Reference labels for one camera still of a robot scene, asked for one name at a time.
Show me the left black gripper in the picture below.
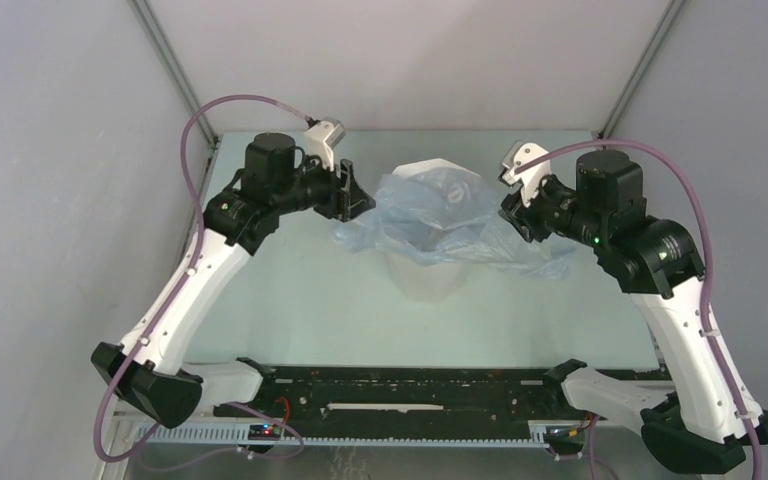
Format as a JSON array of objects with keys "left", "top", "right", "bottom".
[{"left": 274, "top": 149, "right": 376, "bottom": 223}]

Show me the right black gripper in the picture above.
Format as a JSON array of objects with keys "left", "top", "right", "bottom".
[{"left": 498, "top": 171, "right": 606, "bottom": 248}]

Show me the blue plastic trash bag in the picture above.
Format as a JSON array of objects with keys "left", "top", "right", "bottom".
[{"left": 332, "top": 167, "right": 575, "bottom": 280}]

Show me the white trash bin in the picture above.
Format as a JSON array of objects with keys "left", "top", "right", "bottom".
[{"left": 384, "top": 158, "right": 480, "bottom": 304}]

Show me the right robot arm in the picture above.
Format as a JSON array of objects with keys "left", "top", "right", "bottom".
[{"left": 500, "top": 143, "right": 768, "bottom": 475}]

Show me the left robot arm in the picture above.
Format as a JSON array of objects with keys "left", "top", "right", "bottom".
[{"left": 91, "top": 120, "right": 375, "bottom": 429}]

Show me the right circuit board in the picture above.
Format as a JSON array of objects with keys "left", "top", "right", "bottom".
[{"left": 544, "top": 425, "right": 587, "bottom": 444}]

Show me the circuit board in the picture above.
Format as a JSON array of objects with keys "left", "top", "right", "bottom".
[
  {"left": 544, "top": 425, "right": 587, "bottom": 444},
  {"left": 247, "top": 424, "right": 283, "bottom": 442}
]

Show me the left circuit board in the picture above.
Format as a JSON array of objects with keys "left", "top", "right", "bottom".
[{"left": 247, "top": 424, "right": 283, "bottom": 442}]

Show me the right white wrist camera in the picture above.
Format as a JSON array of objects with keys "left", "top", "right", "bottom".
[{"left": 499, "top": 141, "right": 551, "bottom": 207}]

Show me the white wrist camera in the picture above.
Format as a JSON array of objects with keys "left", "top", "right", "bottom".
[
  {"left": 303, "top": 117, "right": 345, "bottom": 172},
  {"left": 499, "top": 141, "right": 551, "bottom": 207}
]

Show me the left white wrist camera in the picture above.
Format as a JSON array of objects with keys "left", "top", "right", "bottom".
[{"left": 303, "top": 117, "right": 345, "bottom": 172}]

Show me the right aluminium frame post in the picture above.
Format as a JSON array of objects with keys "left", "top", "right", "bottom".
[{"left": 595, "top": 0, "right": 691, "bottom": 139}]

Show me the aluminium frame post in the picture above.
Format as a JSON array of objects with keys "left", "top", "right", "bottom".
[
  {"left": 127, "top": 0, "right": 201, "bottom": 115},
  {"left": 595, "top": 0, "right": 691, "bottom": 139}
]

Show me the white cable duct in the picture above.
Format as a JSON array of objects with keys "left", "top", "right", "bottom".
[{"left": 148, "top": 422, "right": 547, "bottom": 448}]

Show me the left aluminium frame post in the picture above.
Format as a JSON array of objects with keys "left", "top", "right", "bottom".
[{"left": 127, "top": 0, "right": 201, "bottom": 115}]

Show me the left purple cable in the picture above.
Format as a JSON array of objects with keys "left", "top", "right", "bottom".
[{"left": 92, "top": 93, "right": 316, "bottom": 465}]

